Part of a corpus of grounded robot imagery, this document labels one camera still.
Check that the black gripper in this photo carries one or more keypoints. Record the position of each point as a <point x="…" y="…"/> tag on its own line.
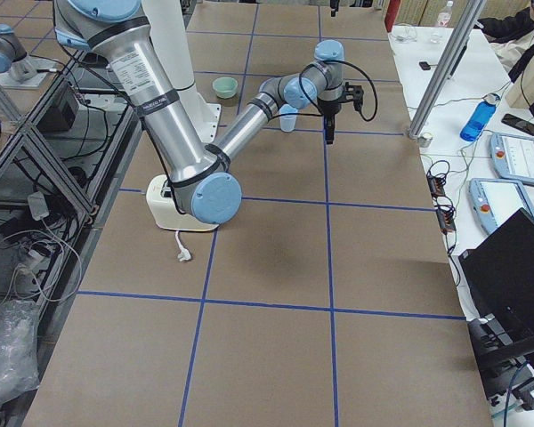
<point x="328" y="108"/>

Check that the light blue cup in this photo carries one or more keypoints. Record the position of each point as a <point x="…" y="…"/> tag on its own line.
<point x="288" y="111"/>
<point x="287" y="124"/>

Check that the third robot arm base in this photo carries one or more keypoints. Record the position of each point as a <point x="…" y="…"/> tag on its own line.
<point x="18" y="69"/>

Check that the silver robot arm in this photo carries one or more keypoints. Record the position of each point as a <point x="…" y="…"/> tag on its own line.
<point x="131" y="36"/>

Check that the green plastic bowl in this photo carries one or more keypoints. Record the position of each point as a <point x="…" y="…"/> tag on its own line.
<point x="225" y="87"/>

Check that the clear plastic bottle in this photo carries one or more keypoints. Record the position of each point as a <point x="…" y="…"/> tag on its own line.
<point x="444" y="15"/>

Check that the blue water bottle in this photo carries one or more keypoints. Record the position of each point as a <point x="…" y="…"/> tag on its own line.
<point x="480" y="117"/>

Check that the black smartphone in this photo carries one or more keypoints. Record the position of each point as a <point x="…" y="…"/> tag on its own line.
<point x="518" y="123"/>

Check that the black power strip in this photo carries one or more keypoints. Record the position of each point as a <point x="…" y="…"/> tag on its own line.
<point x="443" y="205"/>

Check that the seated man in black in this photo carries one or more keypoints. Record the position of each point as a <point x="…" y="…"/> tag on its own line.
<point x="514" y="37"/>

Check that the teach pendant tablet far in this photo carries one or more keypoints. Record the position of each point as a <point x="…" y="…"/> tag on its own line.
<point x="513" y="157"/>

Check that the teach pendant tablet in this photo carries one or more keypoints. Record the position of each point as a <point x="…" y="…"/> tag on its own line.
<point x="513" y="157"/>
<point x="496" y="200"/>

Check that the teach pendant tablet near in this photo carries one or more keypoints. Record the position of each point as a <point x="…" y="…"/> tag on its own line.
<point x="496" y="200"/>

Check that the cream two-slot toaster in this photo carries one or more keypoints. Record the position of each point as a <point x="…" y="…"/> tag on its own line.
<point x="165" y="214"/>

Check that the white power plug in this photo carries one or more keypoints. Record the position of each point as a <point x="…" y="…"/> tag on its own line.
<point x="184" y="254"/>

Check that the black laptop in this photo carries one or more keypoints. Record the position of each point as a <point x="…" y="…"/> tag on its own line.
<point x="500" y="273"/>

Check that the crumpled plastic bag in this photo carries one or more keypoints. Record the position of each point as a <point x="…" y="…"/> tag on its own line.
<point x="18" y="340"/>

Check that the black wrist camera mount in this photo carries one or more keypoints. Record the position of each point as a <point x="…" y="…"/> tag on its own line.
<point x="353" y="94"/>

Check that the aluminium frame post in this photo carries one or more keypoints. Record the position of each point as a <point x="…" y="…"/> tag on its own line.
<point x="446" y="63"/>

